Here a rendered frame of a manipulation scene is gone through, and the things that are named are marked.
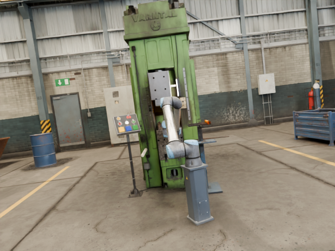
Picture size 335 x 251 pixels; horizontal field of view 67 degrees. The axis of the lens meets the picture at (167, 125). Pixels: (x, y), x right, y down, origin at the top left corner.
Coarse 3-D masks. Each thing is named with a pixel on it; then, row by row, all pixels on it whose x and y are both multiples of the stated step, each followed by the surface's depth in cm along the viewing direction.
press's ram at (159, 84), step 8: (160, 72) 367; (152, 80) 368; (160, 80) 368; (168, 80) 367; (152, 88) 369; (160, 88) 369; (168, 88) 368; (152, 96) 370; (160, 96) 370; (168, 96) 369
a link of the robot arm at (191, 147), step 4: (184, 140) 267; (188, 140) 266; (192, 140) 265; (196, 140) 264; (184, 144) 261; (188, 144) 260; (192, 144) 259; (196, 144) 261; (184, 148) 259; (188, 148) 259; (192, 148) 259; (196, 148) 261; (188, 152) 260; (192, 152) 260; (196, 152) 261; (184, 156) 263; (188, 156) 262; (192, 156) 260; (196, 156) 261
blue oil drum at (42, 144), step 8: (32, 136) 681; (40, 136) 681; (48, 136) 696; (32, 144) 686; (40, 144) 682; (48, 144) 694; (40, 152) 683; (48, 152) 693; (40, 160) 685; (48, 160) 692; (56, 160) 724
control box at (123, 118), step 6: (132, 114) 368; (114, 120) 355; (120, 120) 357; (126, 120) 360; (132, 120) 363; (114, 126) 358; (120, 126) 353; (132, 126) 358; (138, 126) 361; (120, 132) 348; (126, 132) 352; (132, 132) 358; (138, 132) 365
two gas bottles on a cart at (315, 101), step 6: (318, 84) 874; (312, 90) 903; (318, 90) 872; (306, 96) 921; (312, 96) 887; (318, 96) 874; (306, 102) 925; (312, 102) 901; (318, 102) 876; (312, 108) 898
